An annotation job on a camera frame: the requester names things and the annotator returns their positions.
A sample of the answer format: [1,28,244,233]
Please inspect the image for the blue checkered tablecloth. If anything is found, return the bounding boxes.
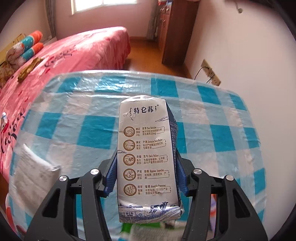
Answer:
[6,71,266,237]

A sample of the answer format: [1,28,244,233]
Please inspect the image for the white milk carton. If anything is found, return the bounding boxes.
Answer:
[117,95,184,223]

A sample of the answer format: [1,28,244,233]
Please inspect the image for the wall power socket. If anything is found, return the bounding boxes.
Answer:
[201,59,221,86]

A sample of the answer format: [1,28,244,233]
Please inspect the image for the green white wipes pack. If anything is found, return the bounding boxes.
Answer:
[118,220,186,241]

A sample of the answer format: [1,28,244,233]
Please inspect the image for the brown wooden cabinet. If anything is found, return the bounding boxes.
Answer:
[157,0,200,66]

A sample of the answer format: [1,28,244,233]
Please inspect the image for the rolled colourful blanket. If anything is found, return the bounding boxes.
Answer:
[6,30,44,71]

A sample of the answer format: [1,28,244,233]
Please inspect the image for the small white blue carton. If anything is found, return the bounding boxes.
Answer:
[1,112,9,134]

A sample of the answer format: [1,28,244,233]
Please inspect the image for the grey curtain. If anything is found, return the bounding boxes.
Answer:
[45,0,56,38]

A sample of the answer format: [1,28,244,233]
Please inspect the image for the grey plastic mailer bag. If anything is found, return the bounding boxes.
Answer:
[9,144,61,216]

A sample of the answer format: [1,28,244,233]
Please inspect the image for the brown crumpled wrapper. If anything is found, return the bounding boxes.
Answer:
[18,57,44,83]

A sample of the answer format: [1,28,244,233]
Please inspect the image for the pink bed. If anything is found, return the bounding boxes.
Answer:
[1,27,130,180]

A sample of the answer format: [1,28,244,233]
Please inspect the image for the window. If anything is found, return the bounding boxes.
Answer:
[71,0,137,15]

